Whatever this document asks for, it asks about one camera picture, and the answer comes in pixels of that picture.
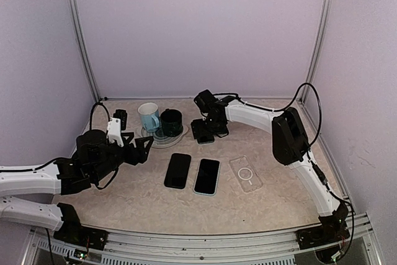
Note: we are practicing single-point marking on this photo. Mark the light blue ceramic mug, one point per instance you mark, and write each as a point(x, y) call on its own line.
point(149, 116)

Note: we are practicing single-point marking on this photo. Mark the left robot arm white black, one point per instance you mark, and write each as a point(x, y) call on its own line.
point(95, 158)

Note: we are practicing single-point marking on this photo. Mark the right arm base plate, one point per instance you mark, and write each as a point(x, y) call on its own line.
point(320, 235)

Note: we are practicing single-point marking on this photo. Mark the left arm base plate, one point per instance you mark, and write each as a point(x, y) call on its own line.
point(91, 238)

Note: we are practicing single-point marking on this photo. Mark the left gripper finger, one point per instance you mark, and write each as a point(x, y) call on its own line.
point(127, 138)
point(142, 148)

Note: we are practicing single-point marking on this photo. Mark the clear magsafe phone case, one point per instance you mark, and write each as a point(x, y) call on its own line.
point(245, 173)

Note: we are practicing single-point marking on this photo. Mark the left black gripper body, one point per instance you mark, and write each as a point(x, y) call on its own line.
point(131, 157)

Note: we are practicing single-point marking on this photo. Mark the aluminium frame post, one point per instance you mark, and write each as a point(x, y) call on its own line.
point(78, 31)
point(318, 43)

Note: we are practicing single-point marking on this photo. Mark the black phone case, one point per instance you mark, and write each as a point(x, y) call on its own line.
point(177, 184)

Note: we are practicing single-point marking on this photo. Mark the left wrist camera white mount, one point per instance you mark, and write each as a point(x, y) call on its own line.
point(116, 125)

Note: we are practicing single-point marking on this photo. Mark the white grey ringed plate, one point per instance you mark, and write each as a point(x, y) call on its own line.
point(161, 141)

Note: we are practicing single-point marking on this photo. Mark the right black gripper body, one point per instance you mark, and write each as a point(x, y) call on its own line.
point(210, 127)

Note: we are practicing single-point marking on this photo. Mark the right aluminium frame post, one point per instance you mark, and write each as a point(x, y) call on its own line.
point(318, 43)

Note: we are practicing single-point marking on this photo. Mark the left aluminium frame post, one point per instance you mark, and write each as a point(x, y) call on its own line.
point(78, 31)

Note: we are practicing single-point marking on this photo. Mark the light blue phone case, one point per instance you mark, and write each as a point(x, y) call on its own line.
point(214, 190)

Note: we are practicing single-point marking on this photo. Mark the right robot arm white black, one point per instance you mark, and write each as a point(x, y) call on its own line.
point(290, 147)

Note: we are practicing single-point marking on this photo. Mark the front aluminium rail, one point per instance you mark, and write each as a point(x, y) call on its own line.
point(275, 247)

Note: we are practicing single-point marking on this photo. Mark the dark green ceramic mug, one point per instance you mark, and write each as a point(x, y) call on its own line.
point(171, 122)

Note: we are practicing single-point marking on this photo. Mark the black phone pink edge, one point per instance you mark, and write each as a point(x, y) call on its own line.
point(177, 170)

